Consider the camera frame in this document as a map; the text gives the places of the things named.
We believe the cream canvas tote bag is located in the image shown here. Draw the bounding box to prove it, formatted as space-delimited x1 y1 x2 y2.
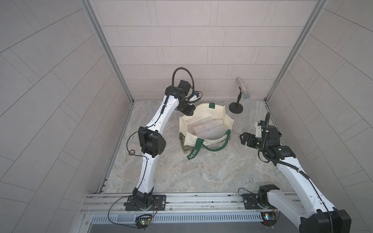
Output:
179 103 234 160

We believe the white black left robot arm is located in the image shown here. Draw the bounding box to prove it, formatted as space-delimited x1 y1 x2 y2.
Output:
128 67 196 210

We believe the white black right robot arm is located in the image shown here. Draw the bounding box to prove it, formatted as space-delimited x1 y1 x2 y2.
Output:
240 113 352 233

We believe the translucent pink pencil case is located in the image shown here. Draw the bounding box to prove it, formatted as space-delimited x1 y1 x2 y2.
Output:
192 119 223 134

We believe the silver microphone on stand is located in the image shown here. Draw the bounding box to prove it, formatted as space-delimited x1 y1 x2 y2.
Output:
229 78 251 114

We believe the right green circuit board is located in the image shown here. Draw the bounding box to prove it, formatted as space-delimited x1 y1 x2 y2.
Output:
261 212 278 227

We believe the green circuit board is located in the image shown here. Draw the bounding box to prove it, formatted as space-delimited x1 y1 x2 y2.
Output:
135 214 153 230
261 212 278 227

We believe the left green circuit board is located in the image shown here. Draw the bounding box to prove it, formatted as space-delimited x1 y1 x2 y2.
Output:
135 214 153 230

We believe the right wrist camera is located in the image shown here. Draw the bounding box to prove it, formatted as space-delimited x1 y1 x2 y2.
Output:
255 120 265 138

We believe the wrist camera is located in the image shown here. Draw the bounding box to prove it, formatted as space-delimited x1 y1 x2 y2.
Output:
188 91 203 103
255 120 265 138

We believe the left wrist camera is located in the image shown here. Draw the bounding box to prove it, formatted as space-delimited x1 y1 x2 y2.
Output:
188 91 203 103

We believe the aluminium mounting rail frame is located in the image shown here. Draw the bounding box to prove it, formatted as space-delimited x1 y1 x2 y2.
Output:
73 192 302 233

